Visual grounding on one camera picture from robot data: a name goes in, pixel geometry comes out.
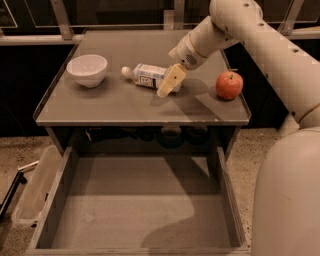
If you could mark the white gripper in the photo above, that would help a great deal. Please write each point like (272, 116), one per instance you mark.
(183, 54)

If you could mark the clear blue-labelled plastic bottle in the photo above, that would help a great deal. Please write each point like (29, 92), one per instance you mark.
(147, 75)

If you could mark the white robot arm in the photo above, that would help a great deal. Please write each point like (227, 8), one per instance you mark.
(286, 211)

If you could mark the grey drawer cabinet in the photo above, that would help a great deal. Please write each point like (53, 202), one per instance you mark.
(116, 102)

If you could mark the open grey top drawer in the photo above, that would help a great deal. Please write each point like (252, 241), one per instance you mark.
(136, 205)

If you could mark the red apple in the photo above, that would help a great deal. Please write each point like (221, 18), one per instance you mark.
(229, 85)

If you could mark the white ceramic bowl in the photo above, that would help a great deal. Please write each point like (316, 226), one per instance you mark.
(88, 70)

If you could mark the metal railing frame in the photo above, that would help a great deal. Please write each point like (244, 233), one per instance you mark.
(56, 22)

